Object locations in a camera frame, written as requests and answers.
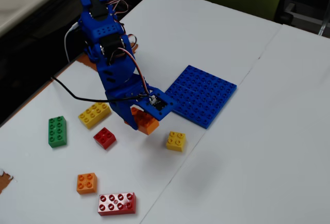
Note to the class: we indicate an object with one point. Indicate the yellow 2x4 brick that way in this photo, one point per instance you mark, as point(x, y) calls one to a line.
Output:
point(94, 114)

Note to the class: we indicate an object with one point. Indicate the metal chair base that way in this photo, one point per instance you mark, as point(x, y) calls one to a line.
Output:
point(304, 17)

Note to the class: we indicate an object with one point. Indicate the white foam board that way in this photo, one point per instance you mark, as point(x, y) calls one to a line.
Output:
point(232, 28)
point(257, 157)

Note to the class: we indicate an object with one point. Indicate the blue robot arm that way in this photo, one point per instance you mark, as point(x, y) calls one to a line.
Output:
point(116, 69)

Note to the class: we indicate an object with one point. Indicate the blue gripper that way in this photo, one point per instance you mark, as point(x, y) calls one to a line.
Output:
point(123, 95)

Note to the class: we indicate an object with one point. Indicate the blue 8x8 brick plate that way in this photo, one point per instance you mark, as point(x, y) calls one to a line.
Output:
point(203, 95)

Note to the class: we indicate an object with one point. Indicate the orange 2x4 brick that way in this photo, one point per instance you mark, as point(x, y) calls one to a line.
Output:
point(147, 124)

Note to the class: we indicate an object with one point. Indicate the red 2x2 brick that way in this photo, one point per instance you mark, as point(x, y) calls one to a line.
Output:
point(104, 138)

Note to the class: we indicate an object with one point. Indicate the blue plate wrist camera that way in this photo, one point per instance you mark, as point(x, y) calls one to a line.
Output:
point(159, 104)

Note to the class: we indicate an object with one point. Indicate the orange 2x2 brick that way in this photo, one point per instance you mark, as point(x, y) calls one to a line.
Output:
point(86, 184)

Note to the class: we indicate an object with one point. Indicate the yellow 2x2 brick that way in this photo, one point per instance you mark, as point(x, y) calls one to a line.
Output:
point(176, 142)

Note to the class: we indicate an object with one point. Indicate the green 2x4 brick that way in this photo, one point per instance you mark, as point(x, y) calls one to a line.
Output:
point(57, 132)

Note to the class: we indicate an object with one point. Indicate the red 2x4 brick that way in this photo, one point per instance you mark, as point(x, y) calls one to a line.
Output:
point(116, 204)

